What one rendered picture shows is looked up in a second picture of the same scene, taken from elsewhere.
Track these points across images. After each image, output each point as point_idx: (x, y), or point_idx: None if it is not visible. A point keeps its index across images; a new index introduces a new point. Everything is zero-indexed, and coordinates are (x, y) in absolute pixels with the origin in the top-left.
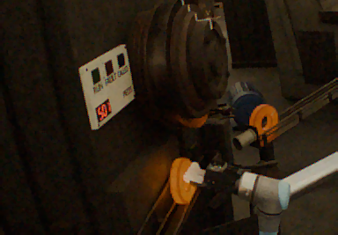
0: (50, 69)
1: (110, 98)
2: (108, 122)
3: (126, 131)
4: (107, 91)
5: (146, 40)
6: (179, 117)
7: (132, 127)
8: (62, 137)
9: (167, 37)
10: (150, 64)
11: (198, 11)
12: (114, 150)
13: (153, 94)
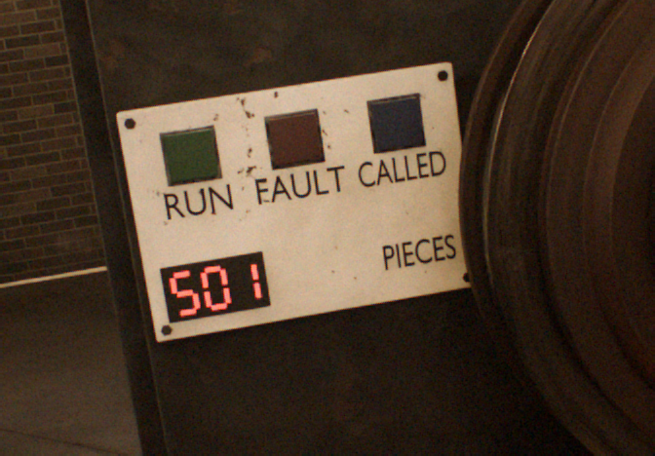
0: (97, 93)
1: (280, 252)
2: (283, 337)
3: (404, 395)
4: (266, 224)
5: (493, 61)
6: (569, 432)
7: (457, 389)
8: (122, 324)
9: (545, 57)
10: (479, 168)
11: None
12: (297, 441)
13: (491, 296)
